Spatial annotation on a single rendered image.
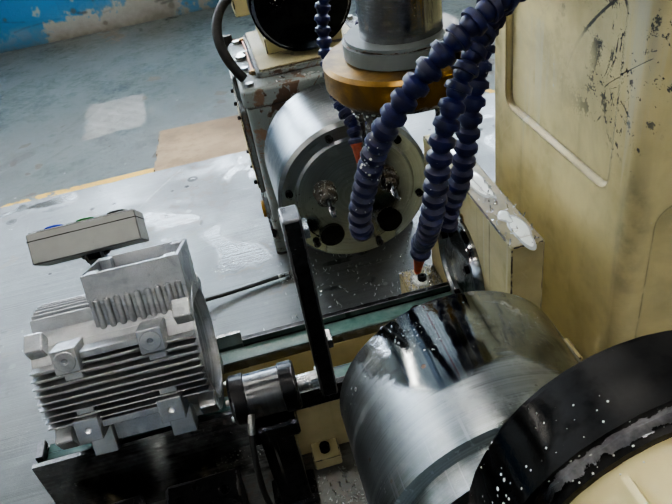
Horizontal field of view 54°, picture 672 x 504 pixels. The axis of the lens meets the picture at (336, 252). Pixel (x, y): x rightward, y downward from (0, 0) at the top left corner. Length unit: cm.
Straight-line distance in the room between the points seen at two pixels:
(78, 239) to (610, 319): 77
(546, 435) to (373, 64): 47
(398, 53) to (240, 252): 80
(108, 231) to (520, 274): 63
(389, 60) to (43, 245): 65
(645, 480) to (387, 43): 52
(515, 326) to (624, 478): 35
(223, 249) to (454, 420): 95
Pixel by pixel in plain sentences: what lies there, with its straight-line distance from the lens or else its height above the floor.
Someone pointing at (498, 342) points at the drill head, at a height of 116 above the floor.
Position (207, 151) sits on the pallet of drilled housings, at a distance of 337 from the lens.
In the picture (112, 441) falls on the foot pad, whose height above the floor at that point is 96.
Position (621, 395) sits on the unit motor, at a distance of 31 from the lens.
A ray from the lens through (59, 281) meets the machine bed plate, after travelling 153.
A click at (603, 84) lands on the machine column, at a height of 128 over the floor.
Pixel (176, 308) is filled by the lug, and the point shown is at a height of 110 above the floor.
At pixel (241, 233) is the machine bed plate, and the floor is 80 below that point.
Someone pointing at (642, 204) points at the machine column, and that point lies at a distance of 76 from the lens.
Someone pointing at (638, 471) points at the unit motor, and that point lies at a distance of 31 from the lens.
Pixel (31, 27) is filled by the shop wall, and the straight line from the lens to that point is 657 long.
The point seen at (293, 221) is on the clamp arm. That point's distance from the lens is 64.
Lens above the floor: 160
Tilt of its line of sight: 36 degrees down
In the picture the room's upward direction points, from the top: 10 degrees counter-clockwise
